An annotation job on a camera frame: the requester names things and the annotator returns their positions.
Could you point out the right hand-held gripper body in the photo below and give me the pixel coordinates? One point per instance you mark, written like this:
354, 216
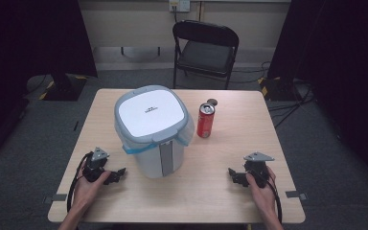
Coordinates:
256, 169

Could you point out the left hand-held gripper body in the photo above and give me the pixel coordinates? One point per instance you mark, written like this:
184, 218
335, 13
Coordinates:
95, 167

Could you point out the red soda can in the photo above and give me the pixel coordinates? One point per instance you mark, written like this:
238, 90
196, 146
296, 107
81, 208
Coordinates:
205, 123

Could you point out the person's left hand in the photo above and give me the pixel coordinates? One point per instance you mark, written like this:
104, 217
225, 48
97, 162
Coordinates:
86, 191

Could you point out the person's right hand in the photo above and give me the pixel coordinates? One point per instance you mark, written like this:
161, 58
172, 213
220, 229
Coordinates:
265, 196

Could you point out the grey tape strip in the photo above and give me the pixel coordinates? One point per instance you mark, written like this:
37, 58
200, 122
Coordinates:
56, 198
295, 195

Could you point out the small dark round object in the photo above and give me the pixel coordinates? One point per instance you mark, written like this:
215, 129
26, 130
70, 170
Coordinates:
213, 101

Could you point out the black stand base striped tape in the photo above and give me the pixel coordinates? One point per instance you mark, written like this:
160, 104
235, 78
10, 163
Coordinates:
65, 91
279, 91

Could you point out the grey round floor disc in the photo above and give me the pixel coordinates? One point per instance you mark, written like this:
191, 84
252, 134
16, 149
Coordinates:
36, 83

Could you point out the black folding chair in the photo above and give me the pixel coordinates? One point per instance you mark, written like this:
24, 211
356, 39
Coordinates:
204, 57

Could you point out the black curtain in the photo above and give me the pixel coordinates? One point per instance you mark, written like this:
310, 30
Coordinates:
341, 48
28, 38

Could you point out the white wall outlet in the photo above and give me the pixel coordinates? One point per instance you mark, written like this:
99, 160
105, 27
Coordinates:
179, 4

